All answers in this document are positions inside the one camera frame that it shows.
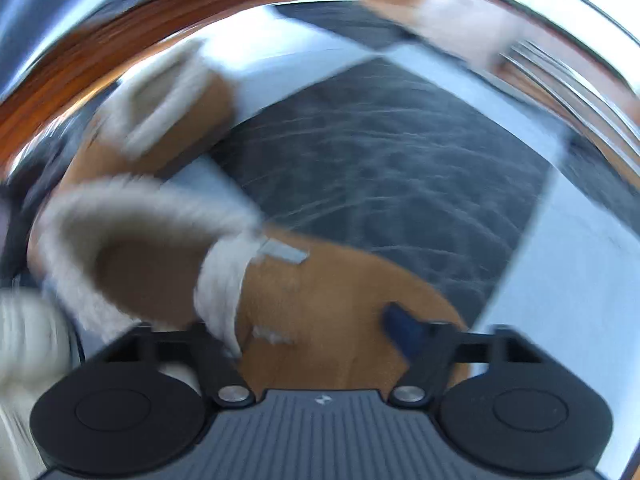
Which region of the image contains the tan fleece-lined slipper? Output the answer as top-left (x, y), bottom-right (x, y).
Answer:
top-left (27, 175), bottom-right (473, 396)
top-left (62, 42), bottom-right (238, 191)

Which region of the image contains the white sneaker shoe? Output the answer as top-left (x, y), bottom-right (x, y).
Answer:
top-left (0, 290), bottom-right (78, 401)

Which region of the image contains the metal shoe rack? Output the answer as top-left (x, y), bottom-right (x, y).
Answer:
top-left (495, 35), bottom-right (640, 171)

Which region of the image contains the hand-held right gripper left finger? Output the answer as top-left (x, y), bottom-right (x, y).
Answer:
top-left (105, 324), bottom-right (252, 407)

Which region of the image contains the black and grey checkered mat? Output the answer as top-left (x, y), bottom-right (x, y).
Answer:
top-left (190, 0), bottom-right (640, 461)

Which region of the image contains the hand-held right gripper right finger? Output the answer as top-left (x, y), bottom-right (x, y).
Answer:
top-left (385, 302), bottom-right (545, 407)

